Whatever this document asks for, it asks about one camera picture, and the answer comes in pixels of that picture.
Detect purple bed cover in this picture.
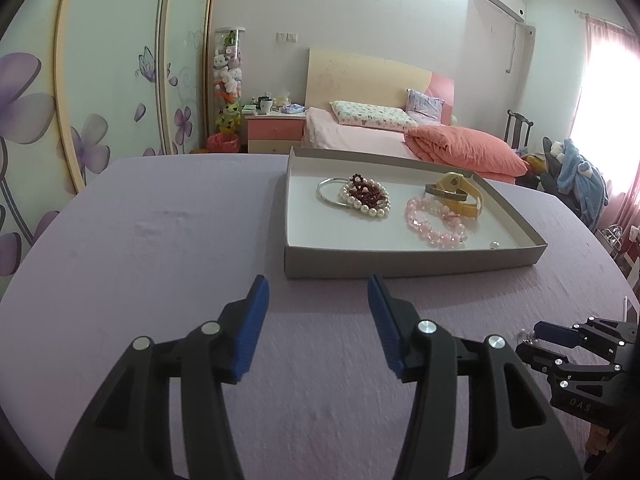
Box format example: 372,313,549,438
0,152,640,480

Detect pink white nightstand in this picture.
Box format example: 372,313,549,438
245,113,306,155

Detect pink bed sheet mattress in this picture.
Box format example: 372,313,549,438
302,107,418,160

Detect purple patterned pillow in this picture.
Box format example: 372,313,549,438
405,89,445,124

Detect blue plush robe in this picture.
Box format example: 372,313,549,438
556,139,608,231

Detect grey cardboard tray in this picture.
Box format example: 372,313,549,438
284,148,547,280

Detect red trash bin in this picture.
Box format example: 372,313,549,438
206,132,241,153

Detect pink curtain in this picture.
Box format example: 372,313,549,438
570,14,639,230

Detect white mug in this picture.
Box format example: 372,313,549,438
257,96,273,115

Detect clear plush toy tube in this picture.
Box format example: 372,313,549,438
212,27,245,133

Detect folded salmon quilt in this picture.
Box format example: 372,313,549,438
405,125,527,184

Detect beige pink headboard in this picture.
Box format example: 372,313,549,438
305,48,454,125

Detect dark red bead necklace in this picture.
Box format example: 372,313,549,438
347,173,388,207

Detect pink bead bracelet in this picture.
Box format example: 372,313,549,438
403,195,470,250

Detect dark wooden chair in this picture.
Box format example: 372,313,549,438
503,110,534,151

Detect sliding wardrobe with flowers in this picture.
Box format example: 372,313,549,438
1,0,212,282

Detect white pearl bracelet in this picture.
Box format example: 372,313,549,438
336,178,393,220

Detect yellow green plush toy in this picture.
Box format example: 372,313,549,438
216,102,241,134

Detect yellow wrist watch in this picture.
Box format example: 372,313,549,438
435,172,484,219

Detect person's right hand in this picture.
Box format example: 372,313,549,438
585,425,610,460

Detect pearl earrings cluster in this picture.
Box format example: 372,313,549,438
516,328,537,344

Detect floral white pillow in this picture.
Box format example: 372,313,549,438
330,101,418,132

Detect thin silver bangle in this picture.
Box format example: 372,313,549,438
316,177,352,209

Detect wall power socket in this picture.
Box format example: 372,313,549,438
276,32,298,44

